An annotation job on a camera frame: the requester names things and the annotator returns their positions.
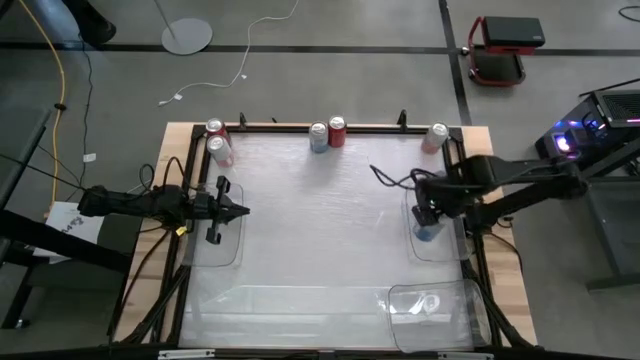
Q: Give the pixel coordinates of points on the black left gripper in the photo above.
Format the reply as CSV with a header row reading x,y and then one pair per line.
x,y
210,207

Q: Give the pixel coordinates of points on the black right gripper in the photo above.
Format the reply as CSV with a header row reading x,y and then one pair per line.
x,y
440,195

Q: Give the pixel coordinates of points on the pink white soda can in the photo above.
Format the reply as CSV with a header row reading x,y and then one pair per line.
x,y
436,135
219,147

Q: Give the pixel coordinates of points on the red soda can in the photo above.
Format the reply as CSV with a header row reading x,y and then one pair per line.
x,y
337,130
215,125

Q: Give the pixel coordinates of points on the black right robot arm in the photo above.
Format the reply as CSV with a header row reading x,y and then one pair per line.
x,y
525,172

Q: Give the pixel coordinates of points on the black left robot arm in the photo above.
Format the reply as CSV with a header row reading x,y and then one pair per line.
x,y
125,204

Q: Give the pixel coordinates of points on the clear plastic bin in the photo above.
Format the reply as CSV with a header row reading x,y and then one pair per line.
x,y
225,250
450,325
450,250

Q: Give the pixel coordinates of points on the silver aluminium extrusion bar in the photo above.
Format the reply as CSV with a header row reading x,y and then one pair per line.
x,y
185,354
465,356

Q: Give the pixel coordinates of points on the white paper sheet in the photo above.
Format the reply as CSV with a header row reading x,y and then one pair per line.
x,y
70,225

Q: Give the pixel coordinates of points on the black metal stand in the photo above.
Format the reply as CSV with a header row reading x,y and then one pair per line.
x,y
60,242

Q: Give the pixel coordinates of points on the grey floor lamp base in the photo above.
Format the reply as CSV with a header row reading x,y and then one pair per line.
x,y
192,37

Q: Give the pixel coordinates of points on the grey metal side table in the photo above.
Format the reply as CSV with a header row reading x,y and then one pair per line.
x,y
620,225

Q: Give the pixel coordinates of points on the red black rolling stool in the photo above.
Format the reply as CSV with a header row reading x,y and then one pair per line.
x,y
510,31

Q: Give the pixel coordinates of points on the black computer tower with lights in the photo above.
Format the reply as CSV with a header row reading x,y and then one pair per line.
x,y
620,107

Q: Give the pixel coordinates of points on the person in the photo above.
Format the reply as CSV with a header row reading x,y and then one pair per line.
x,y
90,25

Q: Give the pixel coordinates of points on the black frame clamp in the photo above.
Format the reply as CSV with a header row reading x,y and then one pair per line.
x,y
242,121
402,119

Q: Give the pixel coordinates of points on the black aluminium table frame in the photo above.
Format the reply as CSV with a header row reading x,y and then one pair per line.
x,y
280,128

